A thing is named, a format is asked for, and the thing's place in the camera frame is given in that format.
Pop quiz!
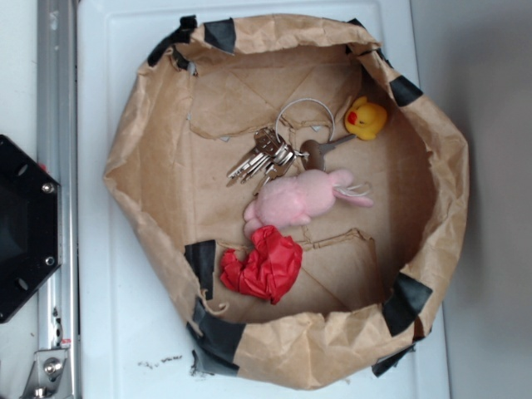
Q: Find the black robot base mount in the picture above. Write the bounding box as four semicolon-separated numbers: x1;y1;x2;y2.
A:
0;135;60;323

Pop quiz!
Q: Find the brown paper bag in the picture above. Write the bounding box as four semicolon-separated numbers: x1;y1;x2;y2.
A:
104;14;469;389

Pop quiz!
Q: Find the yellow rubber duck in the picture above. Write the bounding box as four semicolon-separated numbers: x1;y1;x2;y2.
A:
344;96;387;140

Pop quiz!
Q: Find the aluminium frame rail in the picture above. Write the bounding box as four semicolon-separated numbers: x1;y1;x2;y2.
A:
24;1;82;398

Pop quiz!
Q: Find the silver key bunch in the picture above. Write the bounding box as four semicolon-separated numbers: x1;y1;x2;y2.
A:
227;98;354;195

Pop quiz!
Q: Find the pink plush rabbit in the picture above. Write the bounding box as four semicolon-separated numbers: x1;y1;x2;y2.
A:
244;169;373;238

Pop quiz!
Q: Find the white tray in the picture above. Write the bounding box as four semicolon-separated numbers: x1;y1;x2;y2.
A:
77;1;450;398

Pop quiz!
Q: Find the red crumpled cloth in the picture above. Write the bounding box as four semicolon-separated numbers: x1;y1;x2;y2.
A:
220;225;303;305

